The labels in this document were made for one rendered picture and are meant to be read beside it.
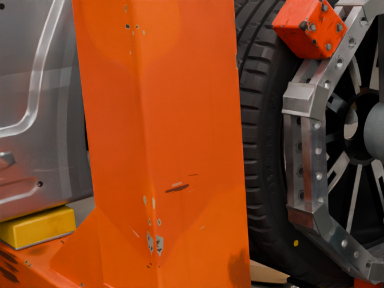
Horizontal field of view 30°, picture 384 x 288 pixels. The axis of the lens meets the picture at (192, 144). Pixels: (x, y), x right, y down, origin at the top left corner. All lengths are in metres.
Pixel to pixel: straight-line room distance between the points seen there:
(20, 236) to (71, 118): 0.25
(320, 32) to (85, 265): 0.54
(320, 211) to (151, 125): 0.44
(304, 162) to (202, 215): 0.30
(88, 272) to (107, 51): 0.41
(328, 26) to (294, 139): 0.20
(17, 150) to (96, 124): 0.41
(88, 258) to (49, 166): 0.30
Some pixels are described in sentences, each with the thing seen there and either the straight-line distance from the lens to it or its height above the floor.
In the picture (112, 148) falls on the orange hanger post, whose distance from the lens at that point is 0.97.
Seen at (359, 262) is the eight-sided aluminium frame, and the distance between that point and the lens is 1.36.
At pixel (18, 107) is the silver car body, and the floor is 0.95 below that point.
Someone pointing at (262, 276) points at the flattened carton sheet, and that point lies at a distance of 2.82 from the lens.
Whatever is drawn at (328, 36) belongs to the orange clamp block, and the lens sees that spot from 1.20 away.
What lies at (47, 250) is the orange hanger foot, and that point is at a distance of 1.42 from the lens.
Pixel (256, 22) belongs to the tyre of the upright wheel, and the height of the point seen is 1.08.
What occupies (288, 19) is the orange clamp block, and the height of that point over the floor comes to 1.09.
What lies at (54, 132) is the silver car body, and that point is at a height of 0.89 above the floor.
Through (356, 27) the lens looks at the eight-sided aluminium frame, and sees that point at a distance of 1.26.
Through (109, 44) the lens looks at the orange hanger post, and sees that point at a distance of 0.93.
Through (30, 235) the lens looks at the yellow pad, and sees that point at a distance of 1.44.
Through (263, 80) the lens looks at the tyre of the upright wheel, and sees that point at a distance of 1.23.
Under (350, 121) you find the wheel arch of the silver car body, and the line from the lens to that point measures 1.97.
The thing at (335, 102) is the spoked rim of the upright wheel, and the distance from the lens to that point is 1.39.
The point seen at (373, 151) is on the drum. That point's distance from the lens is 1.40.
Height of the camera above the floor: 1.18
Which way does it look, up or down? 14 degrees down
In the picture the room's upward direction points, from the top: 4 degrees counter-clockwise
